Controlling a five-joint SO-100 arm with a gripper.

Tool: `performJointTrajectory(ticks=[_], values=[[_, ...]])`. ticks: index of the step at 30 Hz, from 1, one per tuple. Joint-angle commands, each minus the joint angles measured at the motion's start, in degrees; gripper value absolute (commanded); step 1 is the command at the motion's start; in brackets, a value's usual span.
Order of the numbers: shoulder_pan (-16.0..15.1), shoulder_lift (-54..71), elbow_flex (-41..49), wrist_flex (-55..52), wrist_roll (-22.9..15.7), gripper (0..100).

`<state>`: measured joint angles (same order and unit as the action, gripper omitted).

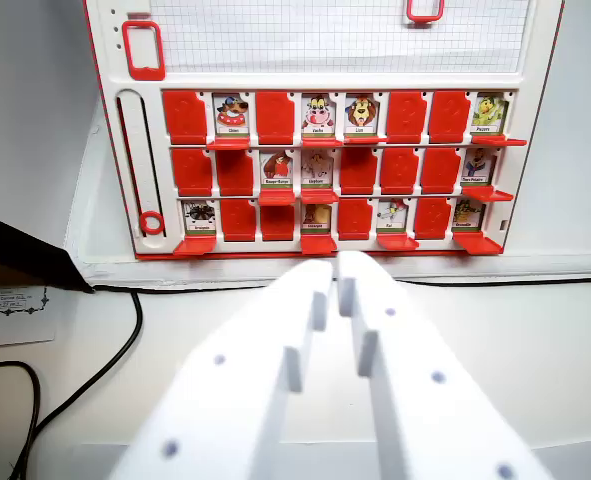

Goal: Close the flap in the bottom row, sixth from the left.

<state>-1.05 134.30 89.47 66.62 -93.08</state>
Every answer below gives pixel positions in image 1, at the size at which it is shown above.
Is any white printed paper card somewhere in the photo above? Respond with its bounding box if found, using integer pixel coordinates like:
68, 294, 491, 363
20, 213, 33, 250
0, 284, 57, 349

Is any black box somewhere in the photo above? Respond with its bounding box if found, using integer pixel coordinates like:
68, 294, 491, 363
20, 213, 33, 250
0, 208, 96, 295

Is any red and white game board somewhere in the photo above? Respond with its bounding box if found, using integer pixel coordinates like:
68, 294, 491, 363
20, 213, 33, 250
82, 0, 566, 262

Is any red question mark flap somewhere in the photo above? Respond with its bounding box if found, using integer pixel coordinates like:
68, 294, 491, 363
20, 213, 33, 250
376, 233, 421, 252

